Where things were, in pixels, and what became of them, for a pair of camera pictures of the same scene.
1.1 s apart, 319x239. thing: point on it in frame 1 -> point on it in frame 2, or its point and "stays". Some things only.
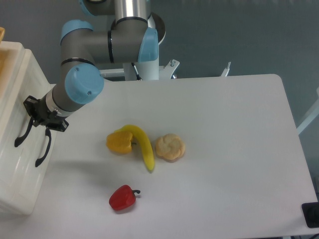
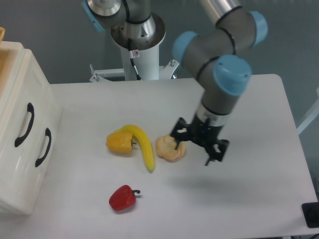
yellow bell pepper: x=119 y=142 stays
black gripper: x=41 y=115 -> x=202 y=133
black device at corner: x=311 y=212 stays
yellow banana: x=144 y=142 stays
